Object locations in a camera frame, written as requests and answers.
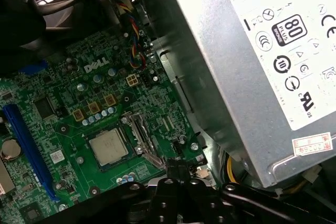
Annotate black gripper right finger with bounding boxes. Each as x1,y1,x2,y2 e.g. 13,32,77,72
180,165,336,224

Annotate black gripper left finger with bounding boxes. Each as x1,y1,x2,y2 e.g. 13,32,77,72
78,157,183,224

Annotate metal socket cover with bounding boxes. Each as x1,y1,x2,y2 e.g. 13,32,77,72
121,112,168,171

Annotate silver CPU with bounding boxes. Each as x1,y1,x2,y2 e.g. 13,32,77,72
86,126,132,174

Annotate CPU socket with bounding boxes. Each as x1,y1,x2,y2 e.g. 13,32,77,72
82,115,169,175

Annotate black open PC case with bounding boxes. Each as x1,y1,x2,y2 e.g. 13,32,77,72
0,0,336,224

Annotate white four-pin board connector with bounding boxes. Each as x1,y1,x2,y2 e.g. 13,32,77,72
125,74,139,88

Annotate grey power supply unit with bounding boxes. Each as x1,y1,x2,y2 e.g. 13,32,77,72
143,0,336,188

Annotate blue expansion slot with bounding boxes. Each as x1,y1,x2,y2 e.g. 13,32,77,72
2,103,60,203

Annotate green motherboard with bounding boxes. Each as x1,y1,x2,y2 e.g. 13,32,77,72
0,28,209,224

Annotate silver coin battery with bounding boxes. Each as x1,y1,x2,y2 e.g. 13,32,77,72
1,139,22,159

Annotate black case fan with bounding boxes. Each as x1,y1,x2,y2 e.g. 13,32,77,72
0,0,89,51

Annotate yellow black power wires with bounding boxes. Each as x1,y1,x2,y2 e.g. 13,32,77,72
225,155,309,198

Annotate twisted fan wire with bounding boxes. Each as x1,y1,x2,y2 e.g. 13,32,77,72
103,0,148,70

